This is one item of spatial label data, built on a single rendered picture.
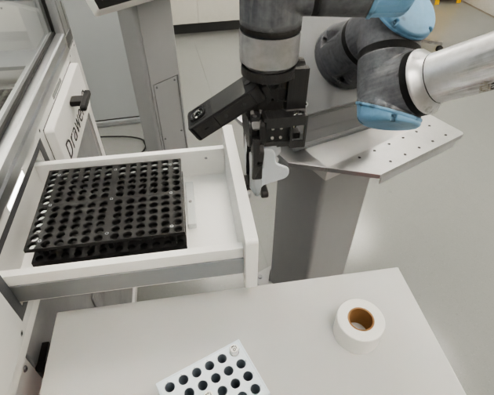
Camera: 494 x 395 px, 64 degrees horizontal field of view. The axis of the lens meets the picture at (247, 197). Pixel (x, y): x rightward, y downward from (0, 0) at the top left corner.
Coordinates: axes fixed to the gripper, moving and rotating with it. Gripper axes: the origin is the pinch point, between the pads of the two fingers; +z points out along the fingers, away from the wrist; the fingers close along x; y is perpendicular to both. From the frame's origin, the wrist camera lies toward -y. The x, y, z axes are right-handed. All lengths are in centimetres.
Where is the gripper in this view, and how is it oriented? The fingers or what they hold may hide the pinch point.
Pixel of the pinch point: (250, 181)
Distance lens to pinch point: 64.4
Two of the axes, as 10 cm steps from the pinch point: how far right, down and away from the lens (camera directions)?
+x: -1.6, -6.8, 7.2
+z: 0.0, 7.3, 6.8
